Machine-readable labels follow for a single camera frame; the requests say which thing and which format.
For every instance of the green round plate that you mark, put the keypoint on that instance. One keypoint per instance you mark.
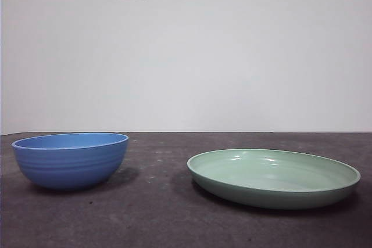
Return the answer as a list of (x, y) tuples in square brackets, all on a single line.
[(273, 192)]

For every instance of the blue ribbed bowl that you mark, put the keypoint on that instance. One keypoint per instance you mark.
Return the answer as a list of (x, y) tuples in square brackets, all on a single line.
[(69, 169)]

